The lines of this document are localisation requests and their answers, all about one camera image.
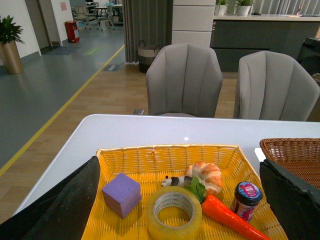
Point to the left grey upholstered chair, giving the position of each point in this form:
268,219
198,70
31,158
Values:
184,80

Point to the woven storage basket with handles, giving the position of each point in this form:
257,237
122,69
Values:
146,55

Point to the white potted plant right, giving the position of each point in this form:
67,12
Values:
243,7

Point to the toy panda figure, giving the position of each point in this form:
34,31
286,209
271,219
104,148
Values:
179,181

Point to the purple foam cube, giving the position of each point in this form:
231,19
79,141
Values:
122,194

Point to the grey curtain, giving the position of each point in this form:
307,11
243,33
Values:
147,20

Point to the toy croissant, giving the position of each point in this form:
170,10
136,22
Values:
208,174

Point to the office chair in background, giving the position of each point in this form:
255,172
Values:
82,14

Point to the red bin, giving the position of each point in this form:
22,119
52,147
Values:
72,31

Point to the brown wicker basket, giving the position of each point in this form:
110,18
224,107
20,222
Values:
300,156

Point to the right grey upholstered chair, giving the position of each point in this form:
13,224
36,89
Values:
273,86

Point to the yellow woven basket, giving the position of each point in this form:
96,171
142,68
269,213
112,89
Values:
149,165

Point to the orange toy carrot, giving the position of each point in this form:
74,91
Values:
218,211

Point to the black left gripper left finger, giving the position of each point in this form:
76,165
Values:
61,213

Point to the white potted plant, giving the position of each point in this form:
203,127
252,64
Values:
221,7
243,7

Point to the small pink-labelled jar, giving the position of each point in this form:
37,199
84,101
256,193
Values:
246,198

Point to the white potted plant left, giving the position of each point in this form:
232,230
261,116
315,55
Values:
221,7

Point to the grey upholstered chair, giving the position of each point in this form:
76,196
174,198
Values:
184,80
273,86

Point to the yellow packing tape roll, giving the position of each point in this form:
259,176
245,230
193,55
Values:
173,213

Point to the potted plant in gold pot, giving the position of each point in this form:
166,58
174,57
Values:
10,34

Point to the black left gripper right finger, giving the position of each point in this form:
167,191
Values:
294,201

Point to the dark grey counter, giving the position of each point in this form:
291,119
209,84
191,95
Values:
234,37

